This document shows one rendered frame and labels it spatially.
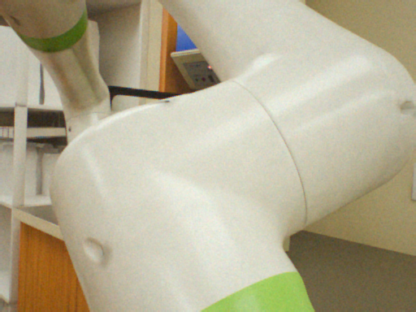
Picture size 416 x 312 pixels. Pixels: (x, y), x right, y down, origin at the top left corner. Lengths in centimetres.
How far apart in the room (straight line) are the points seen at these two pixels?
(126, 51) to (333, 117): 223
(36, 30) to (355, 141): 47
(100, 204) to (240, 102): 11
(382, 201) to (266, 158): 123
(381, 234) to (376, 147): 120
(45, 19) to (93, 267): 42
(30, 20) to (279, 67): 39
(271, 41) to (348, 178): 12
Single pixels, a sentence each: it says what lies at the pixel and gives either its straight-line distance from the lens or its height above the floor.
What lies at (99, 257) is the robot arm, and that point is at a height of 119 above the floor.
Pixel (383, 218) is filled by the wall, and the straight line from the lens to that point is 149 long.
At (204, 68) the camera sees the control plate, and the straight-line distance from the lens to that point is 125.
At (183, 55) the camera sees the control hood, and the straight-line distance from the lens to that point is 128.
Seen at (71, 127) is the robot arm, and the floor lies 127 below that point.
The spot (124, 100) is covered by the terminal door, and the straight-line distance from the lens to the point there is 123.
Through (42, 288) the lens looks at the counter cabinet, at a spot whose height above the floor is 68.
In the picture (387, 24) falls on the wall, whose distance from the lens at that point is 154.
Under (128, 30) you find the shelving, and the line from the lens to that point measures 249.
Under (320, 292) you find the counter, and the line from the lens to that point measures 100.
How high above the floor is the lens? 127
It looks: 3 degrees down
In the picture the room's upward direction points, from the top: 3 degrees clockwise
